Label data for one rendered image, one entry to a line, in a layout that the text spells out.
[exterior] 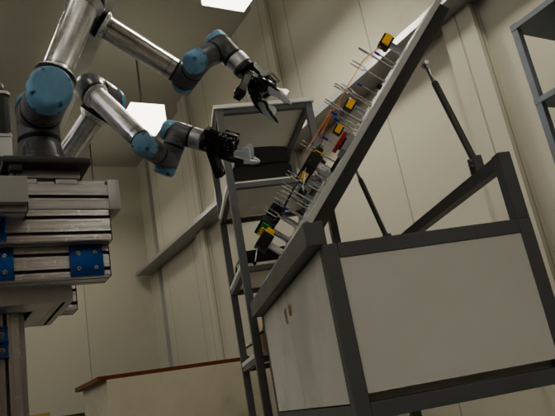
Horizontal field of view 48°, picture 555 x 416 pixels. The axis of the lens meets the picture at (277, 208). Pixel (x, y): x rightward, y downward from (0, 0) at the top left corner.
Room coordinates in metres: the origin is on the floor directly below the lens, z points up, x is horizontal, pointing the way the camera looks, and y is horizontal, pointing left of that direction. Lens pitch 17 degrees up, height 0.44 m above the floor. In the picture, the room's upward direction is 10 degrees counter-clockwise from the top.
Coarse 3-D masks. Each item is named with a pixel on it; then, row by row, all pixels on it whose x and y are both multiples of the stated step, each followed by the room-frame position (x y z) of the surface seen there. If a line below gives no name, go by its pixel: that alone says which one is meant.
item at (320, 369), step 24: (312, 264) 1.72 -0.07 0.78; (288, 288) 2.08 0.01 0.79; (312, 288) 1.77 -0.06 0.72; (288, 312) 2.11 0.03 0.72; (312, 312) 1.82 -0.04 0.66; (312, 336) 1.87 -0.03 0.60; (312, 360) 1.93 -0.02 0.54; (336, 360) 1.66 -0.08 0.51; (312, 384) 1.99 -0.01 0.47; (336, 384) 1.71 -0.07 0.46; (312, 408) 2.06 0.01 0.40
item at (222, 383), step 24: (96, 384) 4.72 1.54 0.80; (120, 384) 4.57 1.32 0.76; (144, 384) 4.66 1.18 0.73; (168, 384) 4.76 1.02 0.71; (192, 384) 4.85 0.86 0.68; (216, 384) 4.95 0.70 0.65; (240, 384) 5.05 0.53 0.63; (96, 408) 4.85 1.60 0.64; (120, 408) 4.56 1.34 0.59; (144, 408) 4.65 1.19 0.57; (168, 408) 4.74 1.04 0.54; (192, 408) 4.84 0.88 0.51; (216, 408) 4.94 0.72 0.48; (240, 408) 5.04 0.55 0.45
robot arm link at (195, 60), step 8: (200, 48) 1.75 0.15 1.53; (208, 48) 1.75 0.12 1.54; (216, 48) 1.77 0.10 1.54; (184, 56) 1.74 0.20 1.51; (192, 56) 1.73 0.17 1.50; (200, 56) 1.74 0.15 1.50; (208, 56) 1.75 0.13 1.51; (216, 56) 1.78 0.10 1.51; (184, 64) 1.77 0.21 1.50; (192, 64) 1.75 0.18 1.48; (200, 64) 1.75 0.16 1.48; (208, 64) 1.77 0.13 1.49; (184, 72) 1.82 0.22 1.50; (192, 72) 1.77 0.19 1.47; (200, 72) 1.78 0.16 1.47
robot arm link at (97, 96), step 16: (80, 80) 1.93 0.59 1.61; (96, 80) 1.93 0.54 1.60; (80, 96) 1.93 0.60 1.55; (96, 96) 1.91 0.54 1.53; (112, 112) 1.90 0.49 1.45; (128, 112) 1.92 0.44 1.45; (128, 128) 1.88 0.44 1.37; (144, 128) 1.90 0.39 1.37; (144, 144) 1.85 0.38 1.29; (160, 144) 1.90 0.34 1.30; (160, 160) 1.94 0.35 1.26
